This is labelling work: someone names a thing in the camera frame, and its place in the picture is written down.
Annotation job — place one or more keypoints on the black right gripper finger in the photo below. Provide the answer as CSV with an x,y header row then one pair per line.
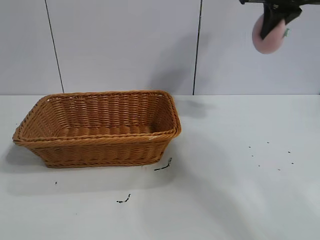
x,y
293,14
270,22

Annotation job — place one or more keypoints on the pink peach with green leaf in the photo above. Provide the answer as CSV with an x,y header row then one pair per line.
x,y
271,41

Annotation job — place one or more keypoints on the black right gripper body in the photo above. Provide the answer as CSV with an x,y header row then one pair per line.
x,y
270,2

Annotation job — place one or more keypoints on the brown woven wicker basket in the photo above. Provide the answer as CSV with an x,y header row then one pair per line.
x,y
100,135

